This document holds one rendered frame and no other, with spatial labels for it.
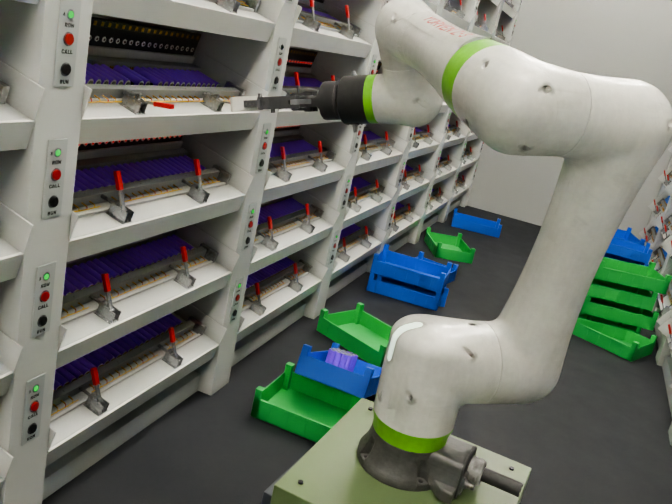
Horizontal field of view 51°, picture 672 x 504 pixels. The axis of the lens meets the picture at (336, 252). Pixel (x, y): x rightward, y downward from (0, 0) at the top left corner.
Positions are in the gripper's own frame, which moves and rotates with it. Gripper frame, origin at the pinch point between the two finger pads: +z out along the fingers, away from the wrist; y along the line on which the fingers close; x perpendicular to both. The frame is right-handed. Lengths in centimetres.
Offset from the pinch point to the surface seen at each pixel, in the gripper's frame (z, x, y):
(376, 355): -4, -78, 69
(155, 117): 6.9, -2.0, -23.2
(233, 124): 8.2, -4.2, 7.4
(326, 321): 17, -72, 78
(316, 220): 21, -38, 83
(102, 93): 10.9, 2.3, -32.0
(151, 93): 10.8, 2.4, -18.2
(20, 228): 12, -17, -52
